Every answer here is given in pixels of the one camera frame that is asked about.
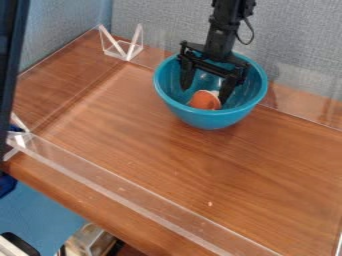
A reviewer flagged clear acrylic left bracket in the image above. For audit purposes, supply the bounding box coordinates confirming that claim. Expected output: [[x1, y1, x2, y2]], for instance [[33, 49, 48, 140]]
[[2, 113, 30, 161]]

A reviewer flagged clear acrylic barrier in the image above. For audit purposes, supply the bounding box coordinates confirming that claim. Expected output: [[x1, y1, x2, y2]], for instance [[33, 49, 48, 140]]
[[2, 130, 282, 256], [131, 28, 342, 131]]

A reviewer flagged metal object under table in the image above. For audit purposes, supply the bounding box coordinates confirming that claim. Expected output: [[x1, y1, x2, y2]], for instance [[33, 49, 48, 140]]
[[54, 223, 117, 256]]

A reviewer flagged blue cloth object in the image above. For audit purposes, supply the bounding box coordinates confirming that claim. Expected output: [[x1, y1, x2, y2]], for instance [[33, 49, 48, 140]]
[[0, 124, 22, 198]]

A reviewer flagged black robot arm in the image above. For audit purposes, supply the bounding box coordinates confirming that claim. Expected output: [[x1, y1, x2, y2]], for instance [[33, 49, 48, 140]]
[[177, 0, 256, 104]]

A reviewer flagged clear acrylic back barrier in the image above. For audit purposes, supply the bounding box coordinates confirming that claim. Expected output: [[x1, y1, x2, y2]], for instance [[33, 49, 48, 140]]
[[131, 28, 342, 131]]

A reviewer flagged brown white toy mushroom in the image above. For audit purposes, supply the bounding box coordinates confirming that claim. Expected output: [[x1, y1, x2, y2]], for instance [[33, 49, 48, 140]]
[[188, 90, 221, 110]]

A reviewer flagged clear acrylic corner bracket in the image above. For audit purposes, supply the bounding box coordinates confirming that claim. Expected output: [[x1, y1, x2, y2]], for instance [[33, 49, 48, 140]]
[[97, 24, 144, 61]]

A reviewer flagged black white object bottom-left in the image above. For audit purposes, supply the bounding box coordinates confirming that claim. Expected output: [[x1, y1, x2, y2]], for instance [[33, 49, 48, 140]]
[[0, 232, 41, 256]]

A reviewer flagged clear acrylic front barrier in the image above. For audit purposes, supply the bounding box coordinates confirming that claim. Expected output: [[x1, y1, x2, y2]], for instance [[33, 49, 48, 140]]
[[2, 130, 282, 256]]

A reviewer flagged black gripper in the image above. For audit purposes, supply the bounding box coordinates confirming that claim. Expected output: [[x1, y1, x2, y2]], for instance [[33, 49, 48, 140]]
[[177, 19, 250, 104]]

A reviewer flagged blue plastic bowl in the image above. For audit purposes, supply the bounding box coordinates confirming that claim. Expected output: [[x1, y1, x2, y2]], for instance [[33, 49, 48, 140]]
[[152, 52, 268, 130]]

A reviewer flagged black cable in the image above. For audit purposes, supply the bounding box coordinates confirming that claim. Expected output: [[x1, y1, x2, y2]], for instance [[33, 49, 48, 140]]
[[234, 16, 256, 46]]

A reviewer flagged dark blue foreground post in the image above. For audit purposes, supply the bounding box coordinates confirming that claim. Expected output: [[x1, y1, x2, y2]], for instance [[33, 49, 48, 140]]
[[0, 0, 30, 161]]

